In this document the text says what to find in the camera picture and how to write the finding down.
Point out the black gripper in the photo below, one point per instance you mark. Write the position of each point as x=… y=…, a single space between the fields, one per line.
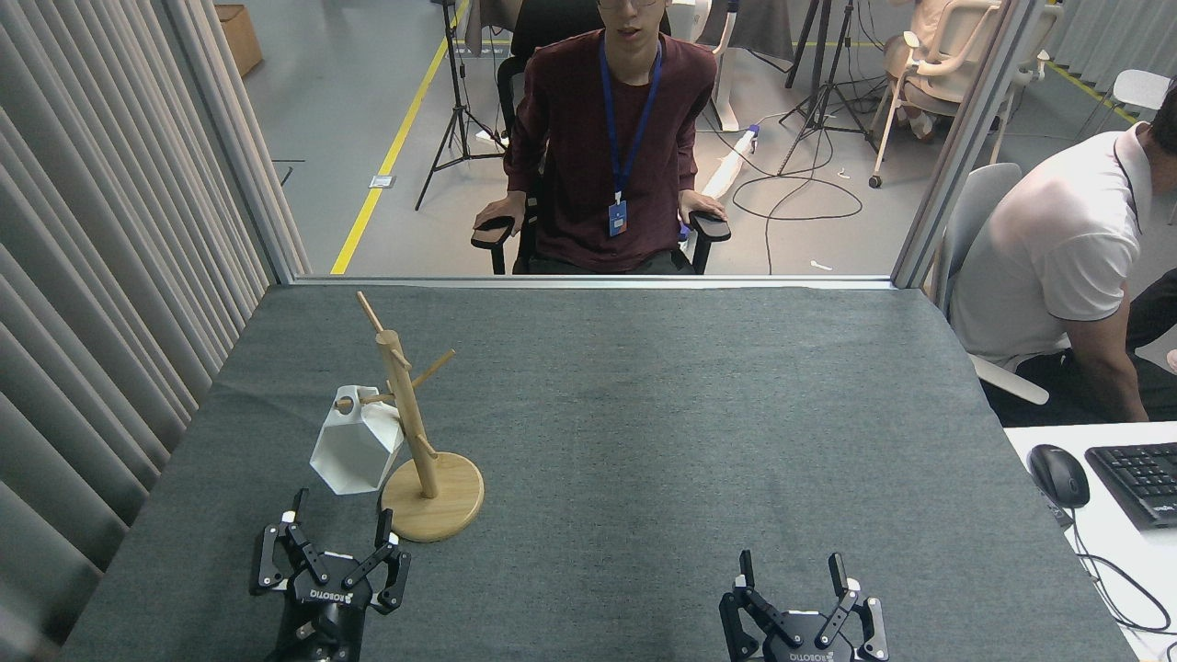
x=331 y=602
x=809 y=651

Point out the white hexagonal cup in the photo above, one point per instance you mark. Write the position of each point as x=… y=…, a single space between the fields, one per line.
x=354 y=455

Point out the wooden cup rack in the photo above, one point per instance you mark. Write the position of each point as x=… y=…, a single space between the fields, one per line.
x=432 y=501

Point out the person's right hand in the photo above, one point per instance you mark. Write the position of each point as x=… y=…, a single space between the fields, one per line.
x=501 y=213

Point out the person's left hand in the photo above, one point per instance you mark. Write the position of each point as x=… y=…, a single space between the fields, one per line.
x=703 y=204

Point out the dark grey table cloth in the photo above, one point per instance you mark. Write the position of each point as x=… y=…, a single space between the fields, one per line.
x=690 y=414

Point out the black computer mouse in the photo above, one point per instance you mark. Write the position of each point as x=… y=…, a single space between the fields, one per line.
x=1059 y=475

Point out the white desk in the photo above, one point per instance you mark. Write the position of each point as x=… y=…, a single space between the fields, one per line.
x=1122 y=552

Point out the black keyboard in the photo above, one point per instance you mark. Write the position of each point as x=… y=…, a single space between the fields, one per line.
x=1140 y=483

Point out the floor socket plate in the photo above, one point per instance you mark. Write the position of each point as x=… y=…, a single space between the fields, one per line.
x=382 y=181

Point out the grey pleated curtain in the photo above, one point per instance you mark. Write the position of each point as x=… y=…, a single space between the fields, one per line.
x=101 y=230

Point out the grey shell chair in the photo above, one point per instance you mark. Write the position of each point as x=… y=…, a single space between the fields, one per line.
x=975 y=221

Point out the person in white shirt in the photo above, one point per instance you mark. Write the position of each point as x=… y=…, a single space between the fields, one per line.
x=1057 y=248

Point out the white long floor device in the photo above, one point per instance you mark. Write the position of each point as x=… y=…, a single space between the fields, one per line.
x=731 y=165

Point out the slim black tripod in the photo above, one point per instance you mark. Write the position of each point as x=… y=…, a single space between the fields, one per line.
x=452 y=101

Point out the person in dark red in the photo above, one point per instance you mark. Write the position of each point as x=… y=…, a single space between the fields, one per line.
x=570 y=138

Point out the cardboard box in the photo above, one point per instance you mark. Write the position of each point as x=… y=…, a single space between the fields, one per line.
x=241 y=37

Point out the black office chair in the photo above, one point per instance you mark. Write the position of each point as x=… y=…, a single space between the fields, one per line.
x=533 y=28

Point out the white stand on wheels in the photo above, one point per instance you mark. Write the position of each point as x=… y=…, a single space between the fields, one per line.
x=722 y=55

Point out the white office chair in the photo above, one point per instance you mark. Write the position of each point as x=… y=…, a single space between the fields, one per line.
x=956 y=64

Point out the white plastic chair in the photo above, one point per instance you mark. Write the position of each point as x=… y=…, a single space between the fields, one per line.
x=1140 y=87

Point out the pale pleated curtain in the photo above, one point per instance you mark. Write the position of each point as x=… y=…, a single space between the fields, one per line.
x=1117 y=41

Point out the silver table rail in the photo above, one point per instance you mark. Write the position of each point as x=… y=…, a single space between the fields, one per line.
x=588 y=280

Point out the silver frame post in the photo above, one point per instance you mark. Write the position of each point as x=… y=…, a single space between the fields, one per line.
x=234 y=138
x=965 y=138

